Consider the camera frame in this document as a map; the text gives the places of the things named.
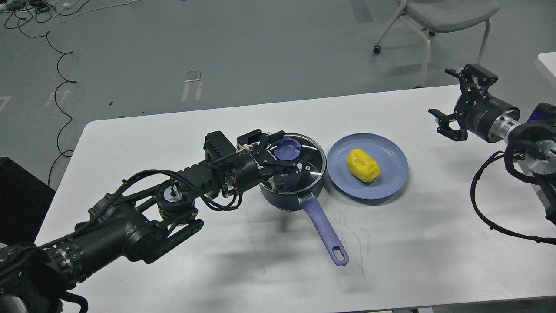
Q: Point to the glass lid purple knob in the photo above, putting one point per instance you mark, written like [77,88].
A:
[310,166]

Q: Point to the grey office chair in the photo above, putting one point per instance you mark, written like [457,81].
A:
[440,16]

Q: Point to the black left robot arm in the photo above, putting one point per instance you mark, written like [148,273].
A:
[146,217]

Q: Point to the dark blue saucepan purple handle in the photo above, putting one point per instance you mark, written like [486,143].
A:
[314,210]

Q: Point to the black box at left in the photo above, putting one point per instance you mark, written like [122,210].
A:
[24,203]

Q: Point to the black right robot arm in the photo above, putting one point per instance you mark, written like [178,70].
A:
[530,146]

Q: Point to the yellow potato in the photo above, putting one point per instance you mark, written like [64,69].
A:
[362,166]

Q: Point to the small grey floor plate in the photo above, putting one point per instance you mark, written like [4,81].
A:
[192,76]

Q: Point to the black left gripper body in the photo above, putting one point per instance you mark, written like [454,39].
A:
[249,170]

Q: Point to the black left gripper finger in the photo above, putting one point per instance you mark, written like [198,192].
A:
[290,180]
[257,144]

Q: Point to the blue round plate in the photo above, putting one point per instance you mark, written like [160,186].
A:
[390,158]

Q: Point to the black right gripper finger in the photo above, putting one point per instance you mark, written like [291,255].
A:
[474,80]
[443,121]

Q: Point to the white table at right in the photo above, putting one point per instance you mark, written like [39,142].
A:
[546,64]

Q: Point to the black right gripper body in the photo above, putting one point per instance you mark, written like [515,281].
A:
[485,115]

